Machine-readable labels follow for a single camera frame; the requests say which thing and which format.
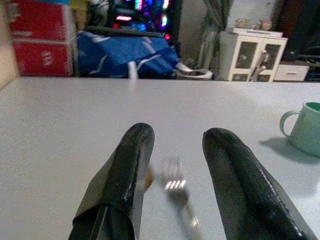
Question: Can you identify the yellow cardboard box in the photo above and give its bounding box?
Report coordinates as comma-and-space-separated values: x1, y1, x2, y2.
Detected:
70, 0, 88, 31

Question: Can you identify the gold spoon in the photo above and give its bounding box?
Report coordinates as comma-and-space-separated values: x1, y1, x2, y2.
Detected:
144, 166, 155, 192

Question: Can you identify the white drawer unit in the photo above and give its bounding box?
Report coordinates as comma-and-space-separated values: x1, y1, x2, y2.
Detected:
273, 63, 311, 82

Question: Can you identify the small brown ornament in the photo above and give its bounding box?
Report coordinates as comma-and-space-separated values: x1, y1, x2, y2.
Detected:
261, 16, 273, 31
234, 17, 251, 29

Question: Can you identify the red cardboard box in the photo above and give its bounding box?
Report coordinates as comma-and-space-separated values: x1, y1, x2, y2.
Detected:
8, 0, 76, 42

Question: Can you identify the grey green curtain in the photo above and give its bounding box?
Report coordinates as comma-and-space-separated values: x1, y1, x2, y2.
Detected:
199, 0, 233, 71

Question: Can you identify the black and white shoe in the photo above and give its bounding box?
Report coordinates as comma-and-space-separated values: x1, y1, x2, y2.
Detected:
174, 62, 213, 81

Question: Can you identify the white cabinet with glass doors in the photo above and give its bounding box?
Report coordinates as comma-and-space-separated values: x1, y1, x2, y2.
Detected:
219, 27, 289, 83

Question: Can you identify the silver fork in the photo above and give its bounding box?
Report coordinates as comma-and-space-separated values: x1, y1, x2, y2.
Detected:
161, 154, 203, 240

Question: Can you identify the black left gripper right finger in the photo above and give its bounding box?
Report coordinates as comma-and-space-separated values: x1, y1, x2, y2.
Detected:
202, 127, 318, 240

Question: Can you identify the red box printed 315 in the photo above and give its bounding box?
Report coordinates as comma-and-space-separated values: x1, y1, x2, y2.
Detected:
12, 39, 75, 77

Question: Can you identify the blue bag with white straps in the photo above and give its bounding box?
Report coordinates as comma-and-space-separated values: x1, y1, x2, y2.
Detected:
76, 31, 182, 87

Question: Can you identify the computer case with coloured lights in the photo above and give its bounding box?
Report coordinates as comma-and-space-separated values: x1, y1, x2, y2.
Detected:
107, 0, 183, 48

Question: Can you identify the mint green mug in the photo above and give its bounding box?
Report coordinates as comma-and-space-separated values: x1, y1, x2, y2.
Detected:
279, 101, 320, 158

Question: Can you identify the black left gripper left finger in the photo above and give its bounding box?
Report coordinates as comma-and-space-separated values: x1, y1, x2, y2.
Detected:
67, 122, 156, 240

